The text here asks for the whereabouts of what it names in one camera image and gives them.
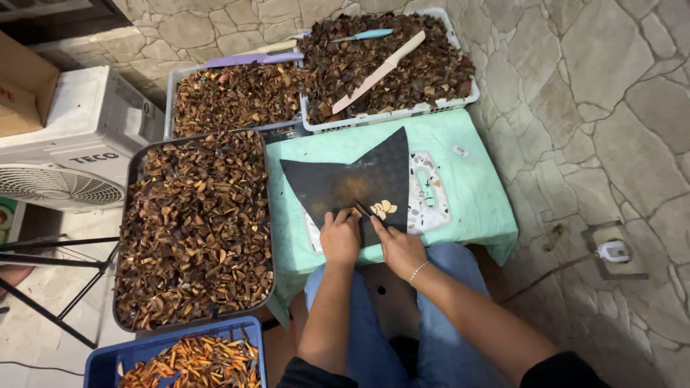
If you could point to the blue plastic crate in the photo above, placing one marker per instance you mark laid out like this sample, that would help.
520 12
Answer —
108 358

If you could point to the heap of brown nut chips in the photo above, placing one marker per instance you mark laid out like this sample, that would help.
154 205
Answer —
199 231

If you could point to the dark metal tray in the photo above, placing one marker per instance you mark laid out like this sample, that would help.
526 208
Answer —
129 178

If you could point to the black rubber mat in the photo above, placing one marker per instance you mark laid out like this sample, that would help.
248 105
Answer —
345 178

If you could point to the person's black shirt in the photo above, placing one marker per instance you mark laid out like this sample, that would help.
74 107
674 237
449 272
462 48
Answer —
563 372

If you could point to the floor outlet plate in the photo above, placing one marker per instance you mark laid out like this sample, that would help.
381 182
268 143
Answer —
606 231

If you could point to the small paring knife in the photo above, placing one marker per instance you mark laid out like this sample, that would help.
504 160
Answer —
362 209

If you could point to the blue knife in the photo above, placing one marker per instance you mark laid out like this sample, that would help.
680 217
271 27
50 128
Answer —
366 34

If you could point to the brown cardboard box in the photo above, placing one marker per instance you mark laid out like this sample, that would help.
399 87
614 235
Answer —
24 91

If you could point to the purple knife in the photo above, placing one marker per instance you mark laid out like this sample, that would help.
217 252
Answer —
253 59

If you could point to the brown plastic stool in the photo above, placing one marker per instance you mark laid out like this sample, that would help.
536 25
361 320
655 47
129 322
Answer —
393 304

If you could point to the pile of pale nut slices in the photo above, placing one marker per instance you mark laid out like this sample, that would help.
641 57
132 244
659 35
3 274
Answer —
384 208

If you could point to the white air conditioner unit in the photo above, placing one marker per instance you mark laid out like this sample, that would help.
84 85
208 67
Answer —
81 134

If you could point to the person's right hand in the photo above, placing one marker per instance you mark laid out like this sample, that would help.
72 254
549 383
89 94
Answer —
401 253

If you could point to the person's left fingers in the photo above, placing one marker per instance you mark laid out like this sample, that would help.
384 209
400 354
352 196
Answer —
337 215

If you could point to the white terrazzo cutting board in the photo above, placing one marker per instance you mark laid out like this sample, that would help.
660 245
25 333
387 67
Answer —
431 194

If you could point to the heap of reddish brown chips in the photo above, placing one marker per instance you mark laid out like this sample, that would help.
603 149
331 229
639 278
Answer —
237 99

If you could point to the pink knife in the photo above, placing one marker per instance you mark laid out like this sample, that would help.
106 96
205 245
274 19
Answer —
377 73

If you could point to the person's left hand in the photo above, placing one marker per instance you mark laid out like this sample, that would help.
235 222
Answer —
339 240

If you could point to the tan nut piece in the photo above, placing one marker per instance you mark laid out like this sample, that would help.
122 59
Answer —
356 213

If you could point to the mint green cloth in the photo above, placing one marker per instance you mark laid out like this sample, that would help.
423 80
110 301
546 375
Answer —
474 194

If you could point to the heap of orange strips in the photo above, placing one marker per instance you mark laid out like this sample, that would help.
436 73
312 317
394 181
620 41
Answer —
199 364

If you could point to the black metal stand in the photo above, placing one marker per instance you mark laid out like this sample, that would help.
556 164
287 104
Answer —
59 262

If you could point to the heap of dark brown husks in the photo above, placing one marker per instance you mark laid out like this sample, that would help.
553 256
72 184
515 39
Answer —
431 70

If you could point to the small white label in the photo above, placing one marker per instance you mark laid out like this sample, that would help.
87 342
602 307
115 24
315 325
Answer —
460 151

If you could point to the white plastic basket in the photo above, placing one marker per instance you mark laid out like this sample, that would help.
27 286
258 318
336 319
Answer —
377 121

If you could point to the grey plastic basket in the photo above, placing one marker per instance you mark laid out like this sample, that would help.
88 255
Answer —
170 97

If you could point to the person's blue jeans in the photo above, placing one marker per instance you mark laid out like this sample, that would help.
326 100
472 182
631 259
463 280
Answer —
447 355

